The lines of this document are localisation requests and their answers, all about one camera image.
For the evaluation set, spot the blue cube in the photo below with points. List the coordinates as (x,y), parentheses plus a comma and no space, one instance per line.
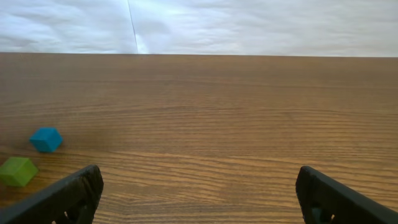
(46,140)

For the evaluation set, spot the green cube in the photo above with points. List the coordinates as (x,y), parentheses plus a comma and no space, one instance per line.
(17,171)

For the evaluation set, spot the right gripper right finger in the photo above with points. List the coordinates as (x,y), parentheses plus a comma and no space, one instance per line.
(329,199)

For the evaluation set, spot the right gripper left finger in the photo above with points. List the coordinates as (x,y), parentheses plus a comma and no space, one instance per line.
(62,199)

